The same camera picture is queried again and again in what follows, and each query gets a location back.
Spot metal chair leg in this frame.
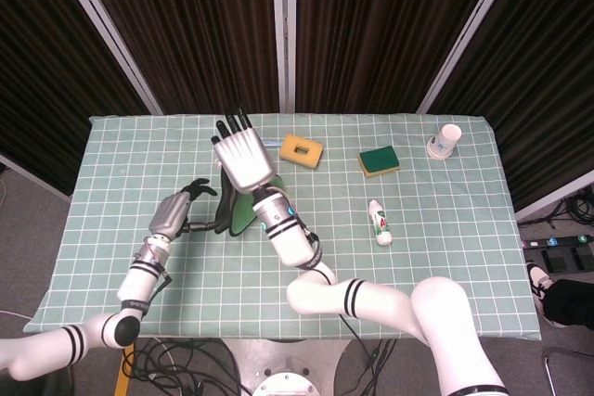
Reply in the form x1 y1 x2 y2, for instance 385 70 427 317
541 347 594 392

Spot right silver and black hand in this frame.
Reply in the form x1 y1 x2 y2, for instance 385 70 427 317
211 108 274 194

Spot black floor cable bundle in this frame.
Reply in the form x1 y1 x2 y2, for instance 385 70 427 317
519 182 594 236

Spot white partition frame post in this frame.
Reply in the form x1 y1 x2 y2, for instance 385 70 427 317
416 0 525 114
271 0 298 113
45 0 163 115

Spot yellow sponge with hole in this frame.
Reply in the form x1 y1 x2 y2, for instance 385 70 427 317
278 133 325 170

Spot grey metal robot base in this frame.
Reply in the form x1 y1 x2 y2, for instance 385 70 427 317
222 338 356 396

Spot white bottle, green red label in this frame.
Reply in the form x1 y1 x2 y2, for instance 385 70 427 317
368 198 394 247

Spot white and black shoe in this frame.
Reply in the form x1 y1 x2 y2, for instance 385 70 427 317
526 262 557 318

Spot black trouser leg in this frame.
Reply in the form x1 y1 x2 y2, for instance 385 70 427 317
542 278 594 328

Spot green checkered tablecloth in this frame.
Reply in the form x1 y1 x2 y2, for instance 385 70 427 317
22 112 543 340

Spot left silver and black hand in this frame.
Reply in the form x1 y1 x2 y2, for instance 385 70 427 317
147 177 222 237

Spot black foot pedals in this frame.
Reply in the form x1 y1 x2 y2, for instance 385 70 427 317
523 247 594 275

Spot white paper cups, blue flower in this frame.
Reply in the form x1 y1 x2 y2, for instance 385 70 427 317
426 123 463 161

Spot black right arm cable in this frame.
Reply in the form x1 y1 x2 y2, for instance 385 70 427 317
337 312 396 396

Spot green and yellow scouring sponge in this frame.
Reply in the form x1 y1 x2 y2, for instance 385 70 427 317
357 146 402 180

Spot yellow bar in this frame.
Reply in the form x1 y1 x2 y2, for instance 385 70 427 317
113 342 136 396

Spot green cloth black trim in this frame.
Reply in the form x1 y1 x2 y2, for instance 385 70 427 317
215 171 287 237

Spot white partition base rail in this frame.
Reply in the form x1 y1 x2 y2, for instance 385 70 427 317
0 152 73 202
514 175 594 222

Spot tangled black cables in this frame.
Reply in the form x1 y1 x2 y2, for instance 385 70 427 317
123 338 245 396

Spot dark pleated partition panel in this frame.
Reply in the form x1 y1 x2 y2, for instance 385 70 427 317
429 0 594 211
0 0 152 196
295 0 506 114
73 0 280 114

